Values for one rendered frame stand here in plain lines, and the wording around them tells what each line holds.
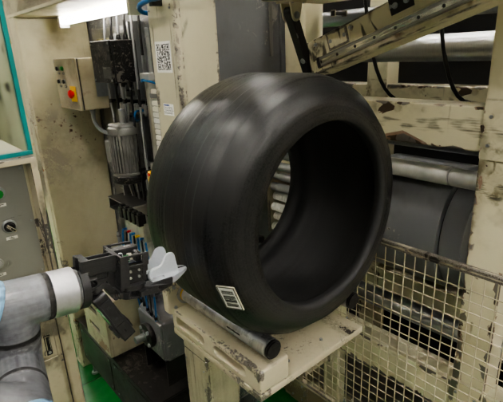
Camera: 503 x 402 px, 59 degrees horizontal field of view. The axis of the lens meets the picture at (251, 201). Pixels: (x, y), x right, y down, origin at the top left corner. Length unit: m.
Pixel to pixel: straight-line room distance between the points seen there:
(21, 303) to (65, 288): 0.06
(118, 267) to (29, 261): 0.72
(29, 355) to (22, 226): 0.72
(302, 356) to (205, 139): 0.60
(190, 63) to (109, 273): 0.58
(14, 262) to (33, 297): 0.73
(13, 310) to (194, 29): 0.76
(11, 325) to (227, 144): 0.43
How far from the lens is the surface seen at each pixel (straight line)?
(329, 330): 1.24
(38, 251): 1.48
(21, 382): 0.71
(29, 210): 1.43
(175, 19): 1.14
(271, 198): 1.55
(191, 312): 1.23
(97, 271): 0.78
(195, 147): 0.84
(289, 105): 0.83
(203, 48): 1.18
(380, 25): 1.20
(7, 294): 0.74
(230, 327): 1.08
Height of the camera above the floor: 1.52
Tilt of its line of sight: 19 degrees down
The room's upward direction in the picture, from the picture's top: 3 degrees counter-clockwise
